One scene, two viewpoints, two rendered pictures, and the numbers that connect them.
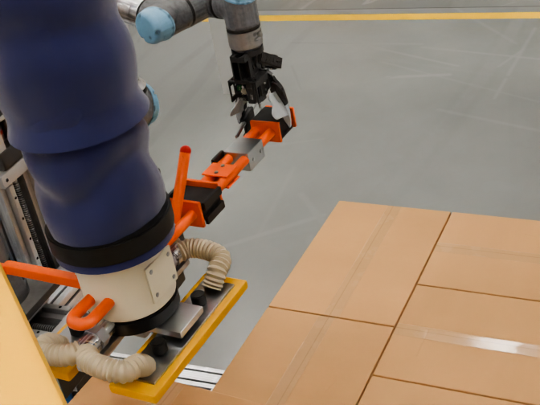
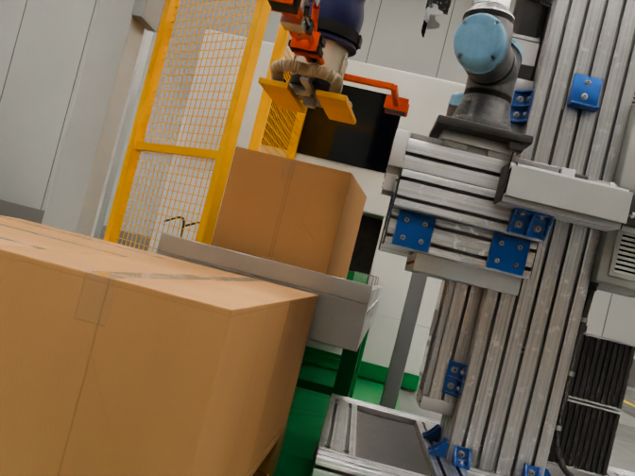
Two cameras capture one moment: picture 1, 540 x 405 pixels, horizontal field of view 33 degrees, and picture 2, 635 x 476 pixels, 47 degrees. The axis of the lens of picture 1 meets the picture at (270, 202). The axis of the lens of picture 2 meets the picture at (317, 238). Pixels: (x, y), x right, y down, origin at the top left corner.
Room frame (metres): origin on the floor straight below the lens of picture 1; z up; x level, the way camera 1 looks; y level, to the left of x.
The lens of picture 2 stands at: (3.68, -0.57, 0.64)
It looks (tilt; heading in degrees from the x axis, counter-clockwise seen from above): 2 degrees up; 156
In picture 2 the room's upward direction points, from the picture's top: 14 degrees clockwise
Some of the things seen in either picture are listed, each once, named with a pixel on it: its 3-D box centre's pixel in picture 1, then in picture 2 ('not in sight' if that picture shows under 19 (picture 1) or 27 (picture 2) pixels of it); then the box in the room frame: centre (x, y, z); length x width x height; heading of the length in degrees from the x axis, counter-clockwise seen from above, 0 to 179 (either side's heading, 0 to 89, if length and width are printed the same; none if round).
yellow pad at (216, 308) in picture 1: (181, 326); (283, 92); (1.34, 0.21, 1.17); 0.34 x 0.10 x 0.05; 147
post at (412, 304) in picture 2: not in sight; (407, 322); (1.26, 0.95, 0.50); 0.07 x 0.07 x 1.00; 60
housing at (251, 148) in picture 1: (244, 153); (294, 20); (1.79, 0.04, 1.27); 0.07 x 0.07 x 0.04; 57
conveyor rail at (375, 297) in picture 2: not in sight; (369, 306); (0.66, 1.10, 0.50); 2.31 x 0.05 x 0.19; 150
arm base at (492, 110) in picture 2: not in sight; (483, 114); (2.19, 0.43, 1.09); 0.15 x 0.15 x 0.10
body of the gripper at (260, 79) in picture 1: (250, 72); not in sight; (1.89, -0.01, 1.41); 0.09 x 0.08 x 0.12; 148
